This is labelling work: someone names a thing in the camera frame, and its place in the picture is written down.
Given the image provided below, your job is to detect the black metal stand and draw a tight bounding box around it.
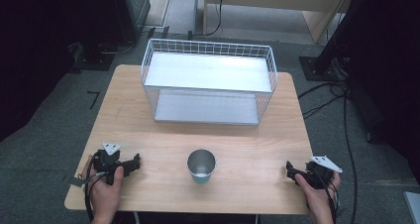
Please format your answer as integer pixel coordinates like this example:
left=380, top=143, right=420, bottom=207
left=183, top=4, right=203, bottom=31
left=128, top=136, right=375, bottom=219
left=298, top=0, right=374, bottom=83

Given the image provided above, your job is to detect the long black floor cable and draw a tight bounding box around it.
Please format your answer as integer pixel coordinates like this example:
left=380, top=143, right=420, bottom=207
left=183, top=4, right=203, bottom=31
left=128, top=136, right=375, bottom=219
left=297, top=80, right=360, bottom=224

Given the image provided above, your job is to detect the person's right hand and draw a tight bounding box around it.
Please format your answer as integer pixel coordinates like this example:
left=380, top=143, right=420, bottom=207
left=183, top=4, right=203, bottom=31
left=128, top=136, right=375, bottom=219
left=294, top=170, right=342, bottom=216

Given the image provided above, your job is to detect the white wire shelf rack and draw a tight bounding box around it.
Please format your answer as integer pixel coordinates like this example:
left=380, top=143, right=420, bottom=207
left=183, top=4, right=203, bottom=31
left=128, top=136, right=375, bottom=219
left=140, top=38, right=278, bottom=127

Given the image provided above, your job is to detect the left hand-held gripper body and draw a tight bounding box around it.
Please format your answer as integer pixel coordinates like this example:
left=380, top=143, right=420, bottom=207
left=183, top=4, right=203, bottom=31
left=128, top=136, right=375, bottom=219
left=92, top=142, right=134, bottom=185

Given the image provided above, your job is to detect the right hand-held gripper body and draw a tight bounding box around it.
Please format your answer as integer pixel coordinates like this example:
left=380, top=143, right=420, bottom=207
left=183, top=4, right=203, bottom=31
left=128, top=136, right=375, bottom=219
left=298, top=155, right=344, bottom=190

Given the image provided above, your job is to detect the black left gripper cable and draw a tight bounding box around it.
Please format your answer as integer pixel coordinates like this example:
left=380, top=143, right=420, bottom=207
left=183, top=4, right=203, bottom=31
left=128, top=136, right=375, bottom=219
left=77, top=151, right=110, bottom=223

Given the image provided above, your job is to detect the dark cabinet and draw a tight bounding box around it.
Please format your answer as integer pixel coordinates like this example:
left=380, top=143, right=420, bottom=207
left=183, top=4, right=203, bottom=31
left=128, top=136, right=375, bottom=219
left=110, top=0, right=152, bottom=45

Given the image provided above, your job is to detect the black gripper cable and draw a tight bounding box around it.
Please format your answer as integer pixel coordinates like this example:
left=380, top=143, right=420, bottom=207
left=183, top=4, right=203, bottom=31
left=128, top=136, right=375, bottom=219
left=310, top=166, right=342, bottom=224
left=77, top=151, right=110, bottom=223

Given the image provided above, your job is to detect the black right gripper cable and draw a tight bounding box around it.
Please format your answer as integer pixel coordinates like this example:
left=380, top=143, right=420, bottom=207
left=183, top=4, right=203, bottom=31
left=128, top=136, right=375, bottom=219
left=310, top=166, right=342, bottom=224

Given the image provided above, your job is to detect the black cable by wooden furniture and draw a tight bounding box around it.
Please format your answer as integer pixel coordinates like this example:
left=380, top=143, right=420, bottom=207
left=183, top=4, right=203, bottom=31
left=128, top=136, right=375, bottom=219
left=187, top=0, right=226, bottom=41

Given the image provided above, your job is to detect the dark curtain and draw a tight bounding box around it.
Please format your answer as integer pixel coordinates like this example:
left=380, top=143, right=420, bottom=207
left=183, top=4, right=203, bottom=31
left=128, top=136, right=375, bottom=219
left=343, top=0, right=420, bottom=185
left=0, top=0, right=127, bottom=143

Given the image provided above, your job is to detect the metal cup with teal base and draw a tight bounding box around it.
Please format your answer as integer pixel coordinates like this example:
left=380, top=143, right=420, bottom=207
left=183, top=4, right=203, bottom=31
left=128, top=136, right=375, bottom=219
left=186, top=148, right=217, bottom=185

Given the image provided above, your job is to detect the person's left hand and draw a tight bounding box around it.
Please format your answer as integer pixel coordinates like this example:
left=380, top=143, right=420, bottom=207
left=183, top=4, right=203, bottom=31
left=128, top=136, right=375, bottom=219
left=81, top=154, right=126, bottom=218

